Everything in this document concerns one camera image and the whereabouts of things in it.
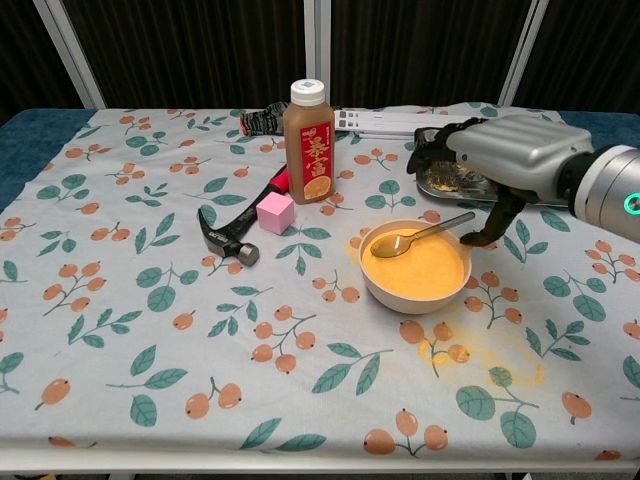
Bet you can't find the white flat bar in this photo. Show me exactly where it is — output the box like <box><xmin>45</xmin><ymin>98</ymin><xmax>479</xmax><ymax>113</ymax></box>
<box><xmin>333</xmin><ymin>108</ymin><xmax>474</xmax><ymax>125</ymax></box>
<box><xmin>333</xmin><ymin>121</ymin><xmax>451</xmax><ymax>136</ymax></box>

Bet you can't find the orange round bowl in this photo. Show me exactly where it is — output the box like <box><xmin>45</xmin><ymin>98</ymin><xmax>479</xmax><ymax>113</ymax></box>
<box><xmin>361</xmin><ymin>223</ymin><xmax>466</xmax><ymax>292</ymax></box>

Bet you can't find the black curtain screen panel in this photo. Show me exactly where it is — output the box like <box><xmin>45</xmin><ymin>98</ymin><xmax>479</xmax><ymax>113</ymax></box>
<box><xmin>0</xmin><ymin>0</ymin><xmax>99</xmax><ymax>126</ymax></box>
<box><xmin>316</xmin><ymin>0</ymin><xmax>539</xmax><ymax>110</ymax></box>
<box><xmin>499</xmin><ymin>0</ymin><xmax>640</xmax><ymax>114</ymax></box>
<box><xmin>44</xmin><ymin>0</ymin><xmax>320</xmax><ymax>110</ymax></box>

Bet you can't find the metal spoon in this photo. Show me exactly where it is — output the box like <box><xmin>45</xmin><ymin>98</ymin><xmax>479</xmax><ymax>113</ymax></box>
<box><xmin>370</xmin><ymin>211</ymin><xmax>476</xmax><ymax>260</ymax></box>

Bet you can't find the pink cube block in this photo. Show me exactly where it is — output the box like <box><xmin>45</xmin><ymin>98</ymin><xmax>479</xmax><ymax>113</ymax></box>
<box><xmin>256</xmin><ymin>193</ymin><xmax>294</xmax><ymax>236</ymax></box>

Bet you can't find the grey knitted work glove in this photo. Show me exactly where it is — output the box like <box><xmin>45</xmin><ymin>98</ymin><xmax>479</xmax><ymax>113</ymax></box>
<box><xmin>238</xmin><ymin>101</ymin><xmax>289</xmax><ymax>138</ymax></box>

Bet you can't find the floral printed tablecloth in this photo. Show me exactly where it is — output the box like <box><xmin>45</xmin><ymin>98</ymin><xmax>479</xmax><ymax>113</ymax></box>
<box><xmin>0</xmin><ymin>102</ymin><xmax>640</xmax><ymax>464</ymax></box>

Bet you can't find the black claw hammer red grip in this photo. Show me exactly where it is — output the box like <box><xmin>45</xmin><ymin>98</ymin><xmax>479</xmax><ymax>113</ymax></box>
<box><xmin>197</xmin><ymin>164</ymin><xmax>290</xmax><ymax>267</ymax></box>

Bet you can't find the beige round bowl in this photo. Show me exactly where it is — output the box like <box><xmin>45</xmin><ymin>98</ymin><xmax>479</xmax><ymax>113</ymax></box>
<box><xmin>357</xmin><ymin>218</ymin><xmax>472</xmax><ymax>315</ymax></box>

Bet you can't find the stainless steel rectangular tray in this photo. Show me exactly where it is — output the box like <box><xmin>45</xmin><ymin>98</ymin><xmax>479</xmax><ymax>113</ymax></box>
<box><xmin>413</xmin><ymin>126</ymin><xmax>600</xmax><ymax>209</ymax></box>

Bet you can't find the brown juice bottle red label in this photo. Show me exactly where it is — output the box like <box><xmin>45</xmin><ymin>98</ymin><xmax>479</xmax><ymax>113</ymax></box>
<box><xmin>282</xmin><ymin>78</ymin><xmax>336</xmax><ymax>206</ymax></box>

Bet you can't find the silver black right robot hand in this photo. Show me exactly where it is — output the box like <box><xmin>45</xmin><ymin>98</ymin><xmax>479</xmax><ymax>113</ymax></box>
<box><xmin>407</xmin><ymin>114</ymin><xmax>596</xmax><ymax>247</ymax></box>

